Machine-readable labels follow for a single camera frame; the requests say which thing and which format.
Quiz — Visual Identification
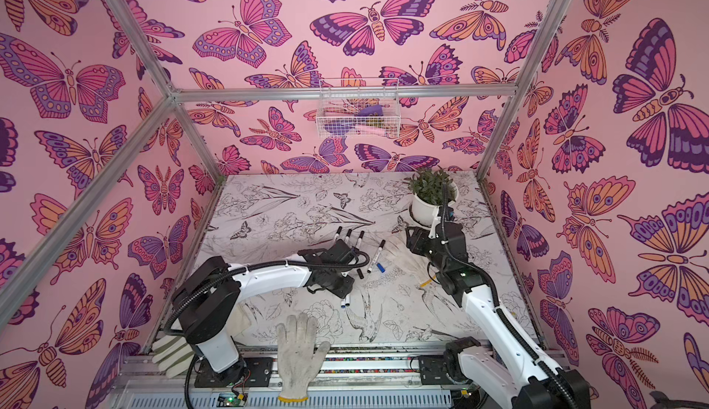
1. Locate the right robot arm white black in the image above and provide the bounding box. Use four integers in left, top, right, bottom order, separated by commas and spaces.
405, 222, 591, 408

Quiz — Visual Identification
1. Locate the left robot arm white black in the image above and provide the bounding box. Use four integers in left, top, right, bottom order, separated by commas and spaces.
164, 239, 370, 373

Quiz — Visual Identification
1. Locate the white glove on table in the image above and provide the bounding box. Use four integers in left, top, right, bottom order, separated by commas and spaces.
383, 235, 435, 287

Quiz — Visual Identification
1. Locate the white potted green plant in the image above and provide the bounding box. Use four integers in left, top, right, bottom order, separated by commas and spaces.
406, 168, 458, 227

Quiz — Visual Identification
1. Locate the white glove front centre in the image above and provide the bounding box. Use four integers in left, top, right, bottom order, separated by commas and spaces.
276, 313, 330, 403

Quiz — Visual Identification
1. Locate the green circuit board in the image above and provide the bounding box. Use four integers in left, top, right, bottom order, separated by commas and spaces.
216, 392, 247, 408

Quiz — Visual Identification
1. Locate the white glove front left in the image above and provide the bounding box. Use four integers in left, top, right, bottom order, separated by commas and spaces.
151, 334, 194, 379

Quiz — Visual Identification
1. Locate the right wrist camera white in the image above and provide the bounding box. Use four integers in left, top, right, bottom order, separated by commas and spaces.
428, 206, 454, 239

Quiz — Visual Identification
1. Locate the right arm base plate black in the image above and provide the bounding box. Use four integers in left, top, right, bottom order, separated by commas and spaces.
417, 355, 458, 386

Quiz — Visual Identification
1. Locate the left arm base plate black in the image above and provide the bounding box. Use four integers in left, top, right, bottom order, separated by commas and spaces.
195, 357, 274, 388

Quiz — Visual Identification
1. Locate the white wire basket on wall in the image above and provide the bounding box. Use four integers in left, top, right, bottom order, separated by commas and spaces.
314, 78, 402, 139

